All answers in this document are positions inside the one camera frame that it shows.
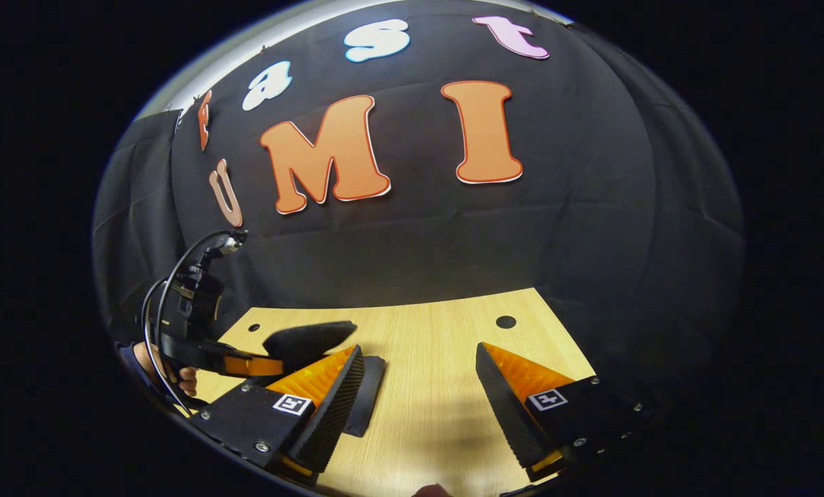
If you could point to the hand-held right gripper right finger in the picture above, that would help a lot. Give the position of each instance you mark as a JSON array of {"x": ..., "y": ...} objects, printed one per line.
[{"x": 515, "y": 414}]

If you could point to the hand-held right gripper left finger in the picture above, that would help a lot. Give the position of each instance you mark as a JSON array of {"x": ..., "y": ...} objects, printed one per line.
[{"x": 332, "y": 407}]

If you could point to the black backdrop cloth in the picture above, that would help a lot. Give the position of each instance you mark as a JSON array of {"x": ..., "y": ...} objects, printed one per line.
[{"x": 419, "y": 241}]

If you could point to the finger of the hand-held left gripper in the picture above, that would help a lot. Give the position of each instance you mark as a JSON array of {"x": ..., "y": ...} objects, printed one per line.
[
  {"x": 372, "y": 393},
  {"x": 308, "y": 339}
]

